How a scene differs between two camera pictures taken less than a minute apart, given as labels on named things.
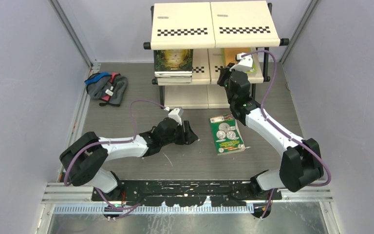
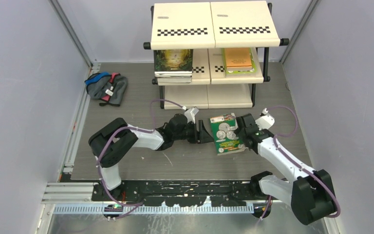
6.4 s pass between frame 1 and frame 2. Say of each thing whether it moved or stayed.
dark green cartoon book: stayed
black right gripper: moved
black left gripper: moved
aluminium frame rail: stayed
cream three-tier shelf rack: stayed
